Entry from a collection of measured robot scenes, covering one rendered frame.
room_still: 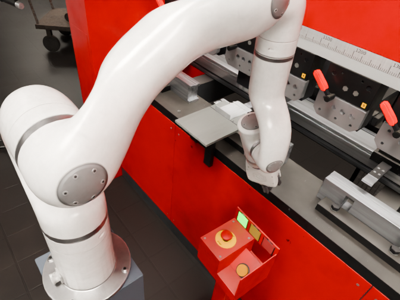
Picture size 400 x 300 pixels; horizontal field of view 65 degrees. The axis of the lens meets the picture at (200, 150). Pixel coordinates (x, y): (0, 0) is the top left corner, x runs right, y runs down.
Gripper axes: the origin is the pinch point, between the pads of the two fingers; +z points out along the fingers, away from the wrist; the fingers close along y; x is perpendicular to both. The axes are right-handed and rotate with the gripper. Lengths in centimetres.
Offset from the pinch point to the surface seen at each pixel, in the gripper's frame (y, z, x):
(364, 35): 20, -40, 28
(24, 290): -110, 48, -75
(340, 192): 21.4, 6.0, 9.4
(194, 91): -54, 0, 38
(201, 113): -33.3, -10.4, 16.7
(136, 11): -98, -26, 64
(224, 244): -6.7, 7.1, -21.9
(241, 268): -0.2, 13.5, -25.1
